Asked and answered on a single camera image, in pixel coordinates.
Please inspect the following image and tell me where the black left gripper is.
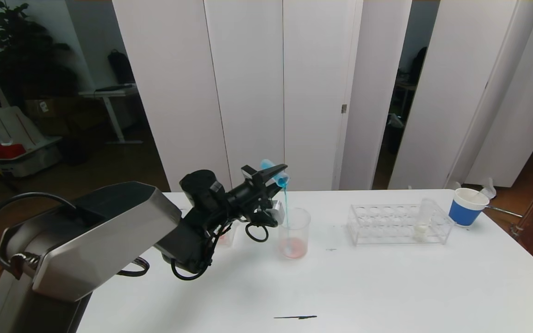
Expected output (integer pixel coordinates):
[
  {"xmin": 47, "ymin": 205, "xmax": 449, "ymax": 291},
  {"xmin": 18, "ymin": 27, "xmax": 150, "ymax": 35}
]
[{"xmin": 226, "ymin": 164, "xmax": 288, "ymax": 208}]

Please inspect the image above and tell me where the test tube with blue liquid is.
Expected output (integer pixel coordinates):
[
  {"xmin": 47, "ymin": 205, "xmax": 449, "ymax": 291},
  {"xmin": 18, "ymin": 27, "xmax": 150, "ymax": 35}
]
[{"xmin": 260, "ymin": 159, "xmax": 291, "ymax": 188}]

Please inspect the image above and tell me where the clear conical test tube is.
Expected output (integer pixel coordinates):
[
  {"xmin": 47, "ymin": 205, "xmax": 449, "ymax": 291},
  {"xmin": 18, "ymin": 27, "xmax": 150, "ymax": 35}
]
[{"xmin": 469, "ymin": 178, "xmax": 496, "ymax": 202}]

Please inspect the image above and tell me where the clear acrylic tube rack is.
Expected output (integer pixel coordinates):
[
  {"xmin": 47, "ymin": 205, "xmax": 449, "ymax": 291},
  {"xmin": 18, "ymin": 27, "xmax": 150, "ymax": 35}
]
[
  {"xmin": 347, "ymin": 203, "xmax": 453, "ymax": 246},
  {"xmin": 215, "ymin": 222, "xmax": 239, "ymax": 248}
]

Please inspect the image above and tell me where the clear plastic beaker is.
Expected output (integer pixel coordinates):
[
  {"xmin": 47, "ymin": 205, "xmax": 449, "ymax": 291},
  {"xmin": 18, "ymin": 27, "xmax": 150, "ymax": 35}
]
[{"xmin": 277, "ymin": 207, "xmax": 312, "ymax": 260}]

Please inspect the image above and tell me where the test tube with yellowish liquid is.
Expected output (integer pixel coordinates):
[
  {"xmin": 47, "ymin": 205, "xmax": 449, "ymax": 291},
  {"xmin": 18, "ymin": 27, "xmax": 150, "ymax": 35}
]
[{"xmin": 414, "ymin": 198, "xmax": 434, "ymax": 241}]

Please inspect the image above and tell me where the white folding screen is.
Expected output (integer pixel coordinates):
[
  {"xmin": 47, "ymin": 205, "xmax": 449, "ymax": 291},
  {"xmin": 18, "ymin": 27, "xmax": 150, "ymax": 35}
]
[
  {"xmin": 112, "ymin": 0, "xmax": 414, "ymax": 192},
  {"xmin": 388, "ymin": 0, "xmax": 533, "ymax": 199}
]

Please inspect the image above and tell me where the dark office chair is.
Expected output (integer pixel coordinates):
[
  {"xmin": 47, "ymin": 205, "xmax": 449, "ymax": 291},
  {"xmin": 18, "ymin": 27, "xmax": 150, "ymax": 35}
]
[{"xmin": 408, "ymin": 46, "xmax": 429, "ymax": 86}]

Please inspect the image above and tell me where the white desk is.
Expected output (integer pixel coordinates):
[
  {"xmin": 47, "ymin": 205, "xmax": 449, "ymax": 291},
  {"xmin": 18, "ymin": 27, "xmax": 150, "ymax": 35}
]
[{"xmin": 79, "ymin": 85, "xmax": 143, "ymax": 145}]

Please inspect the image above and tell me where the black backpack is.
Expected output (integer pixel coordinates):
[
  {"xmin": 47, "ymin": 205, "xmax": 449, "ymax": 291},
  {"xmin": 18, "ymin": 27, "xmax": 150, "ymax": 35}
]
[{"xmin": 108, "ymin": 49, "xmax": 136, "ymax": 85}]

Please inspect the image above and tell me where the blue white paper cup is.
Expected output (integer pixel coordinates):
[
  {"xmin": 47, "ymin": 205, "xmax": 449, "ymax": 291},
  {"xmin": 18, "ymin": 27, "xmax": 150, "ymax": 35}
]
[{"xmin": 448, "ymin": 187, "xmax": 490, "ymax": 227}]

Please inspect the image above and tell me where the brown cardboard box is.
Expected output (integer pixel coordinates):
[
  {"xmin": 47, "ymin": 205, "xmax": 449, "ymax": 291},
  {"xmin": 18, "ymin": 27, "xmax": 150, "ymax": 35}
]
[{"xmin": 25, "ymin": 96, "xmax": 70, "ymax": 136}]

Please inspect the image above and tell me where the white machine base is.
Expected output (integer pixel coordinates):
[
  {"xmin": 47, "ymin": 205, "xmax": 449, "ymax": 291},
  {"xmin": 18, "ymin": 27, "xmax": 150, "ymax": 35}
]
[{"xmin": 0, "ymin": 105, "xmax": 63, "ymax": 179}]

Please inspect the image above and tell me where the green potted plant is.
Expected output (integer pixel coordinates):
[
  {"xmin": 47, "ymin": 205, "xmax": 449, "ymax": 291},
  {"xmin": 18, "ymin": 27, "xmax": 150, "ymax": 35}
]
[{"xmin": 0, "ymin": 0, "xmax": 78, "ymax": 100}]

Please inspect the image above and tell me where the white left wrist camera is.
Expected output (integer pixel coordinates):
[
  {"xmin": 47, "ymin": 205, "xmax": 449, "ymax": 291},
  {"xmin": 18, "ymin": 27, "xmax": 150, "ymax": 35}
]
[{"xmin": 268, "ymin": 200, "xmax": 286, "ymax": 223}]

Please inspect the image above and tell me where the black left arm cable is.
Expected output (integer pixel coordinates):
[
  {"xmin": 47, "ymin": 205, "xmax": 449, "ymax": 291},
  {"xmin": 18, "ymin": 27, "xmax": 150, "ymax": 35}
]
[{"xmin": 0, "ymin": 192, "xmax": 270, "ymax": 282}]

